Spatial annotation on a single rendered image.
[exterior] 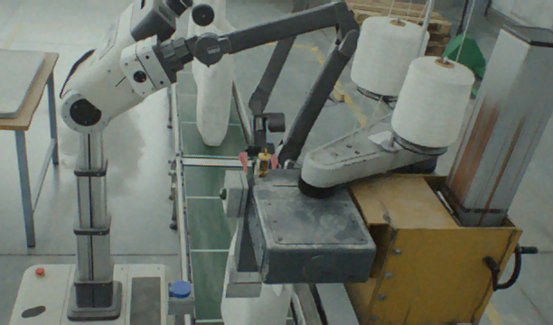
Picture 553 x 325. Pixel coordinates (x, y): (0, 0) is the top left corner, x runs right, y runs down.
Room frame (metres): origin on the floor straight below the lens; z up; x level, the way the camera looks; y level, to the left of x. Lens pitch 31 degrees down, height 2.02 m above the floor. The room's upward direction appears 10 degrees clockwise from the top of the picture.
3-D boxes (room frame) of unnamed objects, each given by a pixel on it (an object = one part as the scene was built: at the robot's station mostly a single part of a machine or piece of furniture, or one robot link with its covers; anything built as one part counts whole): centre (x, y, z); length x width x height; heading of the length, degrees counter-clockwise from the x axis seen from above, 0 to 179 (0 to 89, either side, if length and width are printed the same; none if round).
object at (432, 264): (1.13, -0.41, 1.18); 0.34 x 0.25 x 0.31; 105
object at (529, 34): (1.16, -0.51, 1.76); 0.12 x 0.11 x 0.01; 105
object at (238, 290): (1.10, 0.02, 0.98); 0.09 x 0.05 x 0.05; 105
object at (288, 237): (1.01, -0.09, 1.21); 0.30 x 0.25 x 0.30; 15
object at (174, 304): (1.19, 0.20, 0.81); 0.08 x 0.08 x 0.06; 15
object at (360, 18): (7.01, -1.20, 0.36); 1.20 x 0.82 x 0.14; 101
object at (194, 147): (3.80, 0.61, 0.33); 2.21 x 0.39 x 0.09; 15
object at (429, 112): (1.07, -0.31, 1.61); 0.15 x 0.14 x 0.17; 15
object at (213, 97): (3.10, 0.42, 0.74); 0.47 x 0.22 x 0.72; 13
